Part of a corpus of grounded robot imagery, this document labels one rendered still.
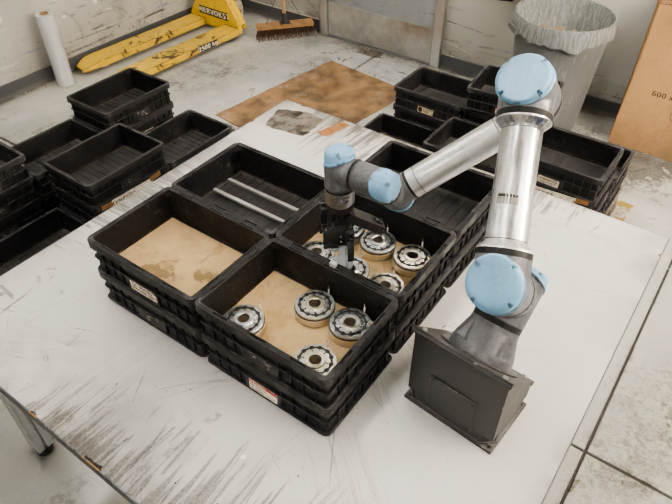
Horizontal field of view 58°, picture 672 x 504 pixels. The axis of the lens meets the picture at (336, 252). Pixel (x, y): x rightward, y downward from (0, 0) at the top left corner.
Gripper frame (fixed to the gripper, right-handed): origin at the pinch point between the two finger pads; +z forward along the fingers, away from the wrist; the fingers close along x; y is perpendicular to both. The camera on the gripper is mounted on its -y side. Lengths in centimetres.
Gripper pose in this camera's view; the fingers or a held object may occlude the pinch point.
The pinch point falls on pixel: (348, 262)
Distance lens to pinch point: 166.7
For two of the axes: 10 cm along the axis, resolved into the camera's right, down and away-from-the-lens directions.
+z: 0.2, 7.8, 6.2
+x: 1.9, 6.1, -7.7
